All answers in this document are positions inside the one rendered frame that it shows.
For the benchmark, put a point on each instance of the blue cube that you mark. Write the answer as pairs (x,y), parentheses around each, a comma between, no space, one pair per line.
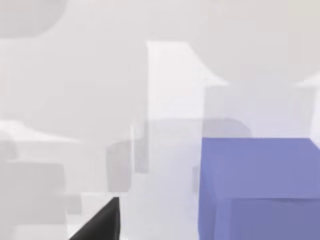
(260,185)

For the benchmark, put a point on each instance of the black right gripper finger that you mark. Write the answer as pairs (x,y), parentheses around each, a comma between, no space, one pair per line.
(105,222)

